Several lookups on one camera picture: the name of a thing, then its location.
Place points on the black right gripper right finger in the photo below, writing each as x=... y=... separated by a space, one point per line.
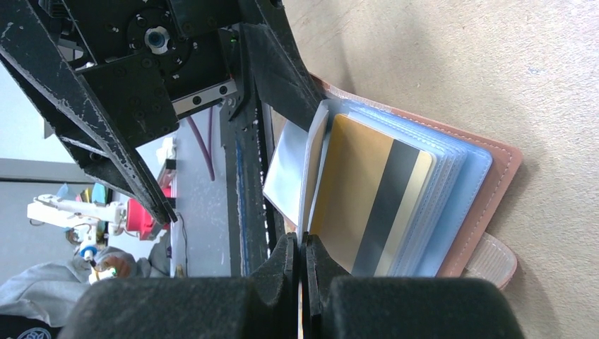
x=336 y=304

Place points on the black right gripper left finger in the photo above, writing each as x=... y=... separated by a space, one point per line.
x=261 y=305

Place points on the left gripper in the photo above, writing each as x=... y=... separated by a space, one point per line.
x=138 y=67

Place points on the blue card sleeves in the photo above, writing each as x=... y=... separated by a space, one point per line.
x=293 y=180

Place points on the gold card with black stripe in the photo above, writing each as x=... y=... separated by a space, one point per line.
x=370 y=187

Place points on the pink card holder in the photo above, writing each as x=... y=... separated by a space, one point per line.
x=474 y=253

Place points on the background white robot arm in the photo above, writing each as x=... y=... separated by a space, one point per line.
x=253 y=136

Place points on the person in grey hoodie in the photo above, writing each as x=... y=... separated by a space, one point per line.
x=38 y=301

